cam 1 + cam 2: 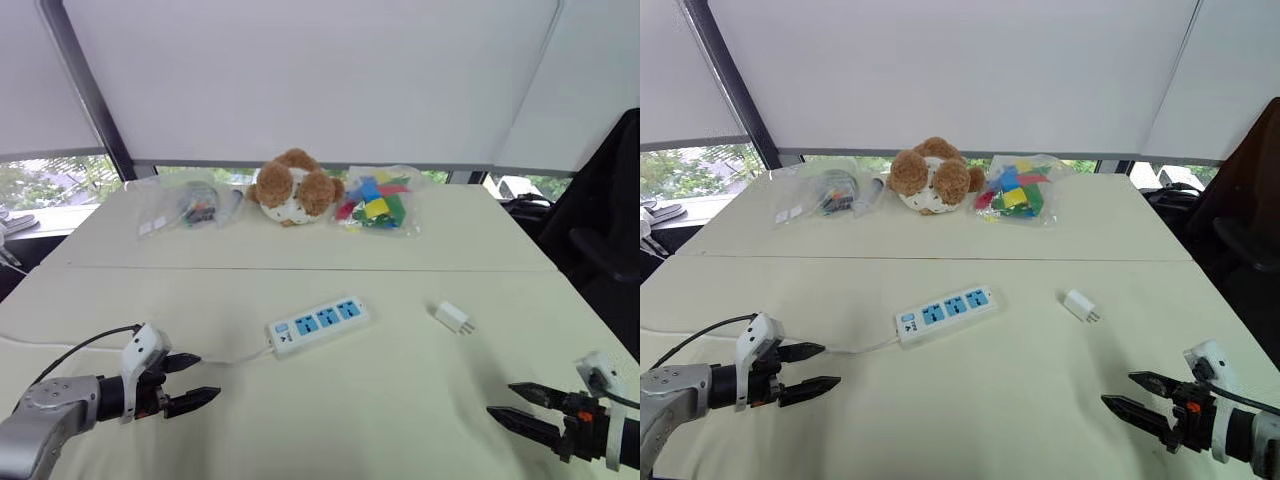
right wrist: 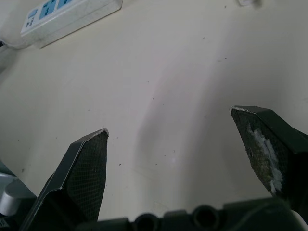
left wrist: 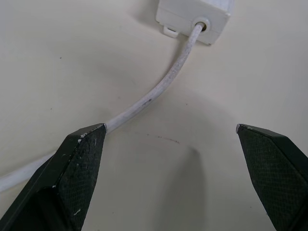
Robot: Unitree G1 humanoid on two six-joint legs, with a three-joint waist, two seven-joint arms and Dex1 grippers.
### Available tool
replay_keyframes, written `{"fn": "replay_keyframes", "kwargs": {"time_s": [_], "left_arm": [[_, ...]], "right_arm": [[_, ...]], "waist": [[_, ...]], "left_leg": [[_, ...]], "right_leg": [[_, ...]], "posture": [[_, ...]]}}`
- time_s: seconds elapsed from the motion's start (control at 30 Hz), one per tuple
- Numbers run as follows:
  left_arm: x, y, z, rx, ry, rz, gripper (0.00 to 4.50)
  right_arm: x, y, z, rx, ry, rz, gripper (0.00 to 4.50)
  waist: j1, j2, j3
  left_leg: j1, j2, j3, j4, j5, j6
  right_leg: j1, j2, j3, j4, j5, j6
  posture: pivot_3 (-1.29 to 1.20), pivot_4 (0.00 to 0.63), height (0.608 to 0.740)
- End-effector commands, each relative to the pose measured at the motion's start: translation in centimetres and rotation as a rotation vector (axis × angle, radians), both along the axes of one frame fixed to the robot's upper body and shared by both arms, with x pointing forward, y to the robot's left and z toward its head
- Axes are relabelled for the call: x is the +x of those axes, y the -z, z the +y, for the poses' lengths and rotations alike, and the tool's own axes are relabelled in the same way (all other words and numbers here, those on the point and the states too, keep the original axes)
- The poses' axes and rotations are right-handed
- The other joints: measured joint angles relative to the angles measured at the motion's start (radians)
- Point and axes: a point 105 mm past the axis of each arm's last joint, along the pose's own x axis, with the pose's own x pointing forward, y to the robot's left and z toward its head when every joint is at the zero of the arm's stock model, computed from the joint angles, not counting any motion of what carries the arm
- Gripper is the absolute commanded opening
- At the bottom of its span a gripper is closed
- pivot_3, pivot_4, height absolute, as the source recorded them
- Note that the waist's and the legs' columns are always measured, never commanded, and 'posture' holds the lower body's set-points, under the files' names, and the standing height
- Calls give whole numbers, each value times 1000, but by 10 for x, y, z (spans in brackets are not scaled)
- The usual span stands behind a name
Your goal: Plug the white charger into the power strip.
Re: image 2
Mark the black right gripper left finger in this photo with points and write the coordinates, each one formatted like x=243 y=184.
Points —
x=81 y=178

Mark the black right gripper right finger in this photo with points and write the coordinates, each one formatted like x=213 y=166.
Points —
x=267 y=144

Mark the small white object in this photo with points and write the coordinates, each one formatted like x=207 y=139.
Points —
x=247 y=2

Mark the white power strip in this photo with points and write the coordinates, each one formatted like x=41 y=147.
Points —
x=65 y=18

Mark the silver robot body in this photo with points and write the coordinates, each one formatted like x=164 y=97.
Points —
x=12 y=195

